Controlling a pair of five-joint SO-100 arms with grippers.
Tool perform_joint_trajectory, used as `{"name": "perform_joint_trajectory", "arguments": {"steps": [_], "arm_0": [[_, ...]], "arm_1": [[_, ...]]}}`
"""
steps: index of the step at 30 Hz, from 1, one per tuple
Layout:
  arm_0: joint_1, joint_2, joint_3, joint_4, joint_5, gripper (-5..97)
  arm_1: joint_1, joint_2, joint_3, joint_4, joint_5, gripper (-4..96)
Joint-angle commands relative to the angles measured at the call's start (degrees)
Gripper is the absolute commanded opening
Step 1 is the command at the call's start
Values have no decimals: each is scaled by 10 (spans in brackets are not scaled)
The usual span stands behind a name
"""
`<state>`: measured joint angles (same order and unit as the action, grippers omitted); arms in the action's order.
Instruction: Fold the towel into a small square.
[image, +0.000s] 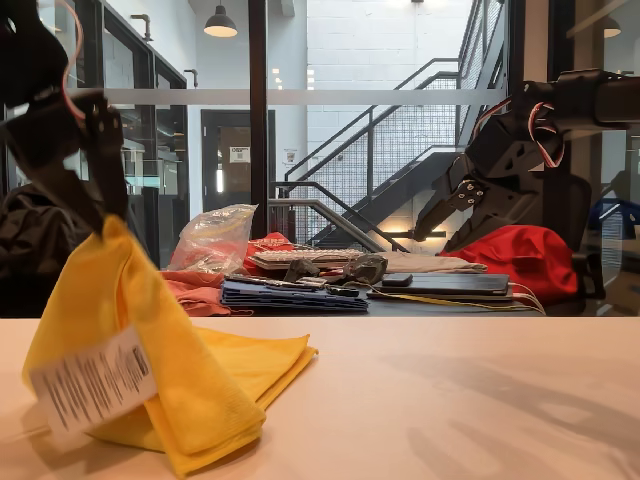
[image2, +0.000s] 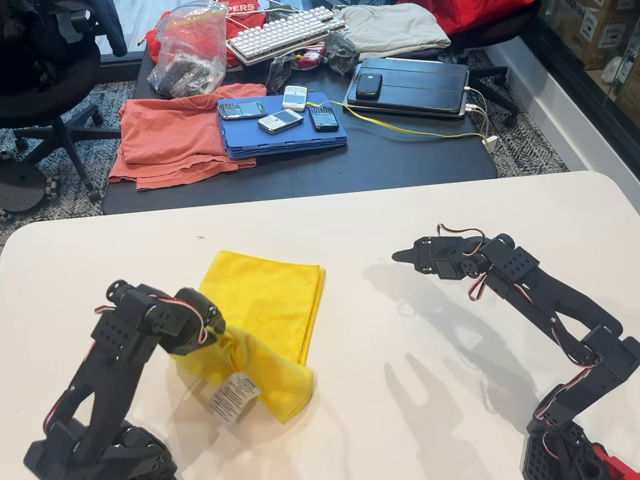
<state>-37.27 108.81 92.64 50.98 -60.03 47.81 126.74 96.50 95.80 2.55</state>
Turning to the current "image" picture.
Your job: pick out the salmon folded shirt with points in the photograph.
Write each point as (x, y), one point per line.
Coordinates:
(200, 292)

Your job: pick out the silver laptop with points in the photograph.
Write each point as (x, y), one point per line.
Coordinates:
(450, 297)

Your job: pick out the silver keypad phone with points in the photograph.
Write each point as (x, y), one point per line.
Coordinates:
(295, 285)

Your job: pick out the black keypad phone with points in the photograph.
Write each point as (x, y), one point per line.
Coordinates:
(345, 290)

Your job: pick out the yellow microfiber towel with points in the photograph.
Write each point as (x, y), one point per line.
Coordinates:
(200, 375)

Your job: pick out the small red item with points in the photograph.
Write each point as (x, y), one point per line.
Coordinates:
(331, 273)

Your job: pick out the white keyboard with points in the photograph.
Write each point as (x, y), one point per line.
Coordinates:
(300, 257)

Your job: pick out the beige folded garment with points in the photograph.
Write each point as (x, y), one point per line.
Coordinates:
(430, 261)

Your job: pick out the black tablet case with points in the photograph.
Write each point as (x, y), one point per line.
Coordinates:
(450, 282)

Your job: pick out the black framed door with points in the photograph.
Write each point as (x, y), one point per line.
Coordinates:
(235, 150)

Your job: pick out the clear plastic zip bag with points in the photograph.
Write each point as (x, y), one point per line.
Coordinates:
(215, 240)

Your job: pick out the smooth black smartphone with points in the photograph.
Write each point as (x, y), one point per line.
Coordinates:
(397, 279)

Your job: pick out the pendant lamp behind glass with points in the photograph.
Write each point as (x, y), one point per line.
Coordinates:
(612, 29)

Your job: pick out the black pendant lamp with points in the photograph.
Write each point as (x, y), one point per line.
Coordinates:
(221, 25)

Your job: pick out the blue folded plastic boards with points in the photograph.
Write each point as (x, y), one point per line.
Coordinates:
(280, 300)

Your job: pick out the red printed shirt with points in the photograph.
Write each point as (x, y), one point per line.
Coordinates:
(270, 245)

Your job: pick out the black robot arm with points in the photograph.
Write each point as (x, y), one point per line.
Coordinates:
(30, 55)
(600, 100)

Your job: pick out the dark grey keypad phone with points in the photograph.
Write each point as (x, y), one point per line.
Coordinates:
(245, 277)

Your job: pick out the black jacket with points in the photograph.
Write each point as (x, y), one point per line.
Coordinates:
(30, 240)

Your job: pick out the small dark plastic bag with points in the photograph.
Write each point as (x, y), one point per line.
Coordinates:
(300, 270)
(367, 267)

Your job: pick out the black metal staircase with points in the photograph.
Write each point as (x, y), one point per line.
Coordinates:
(390, 165)

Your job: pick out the red bag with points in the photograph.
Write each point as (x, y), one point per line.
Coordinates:
(530, 260)

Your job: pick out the blue fabric item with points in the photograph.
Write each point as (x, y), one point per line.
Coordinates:
(612, 215)

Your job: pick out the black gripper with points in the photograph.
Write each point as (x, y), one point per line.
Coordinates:
(75, 167)
(492, 186)

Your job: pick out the black office chair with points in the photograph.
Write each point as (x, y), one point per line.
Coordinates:
(580, 210)

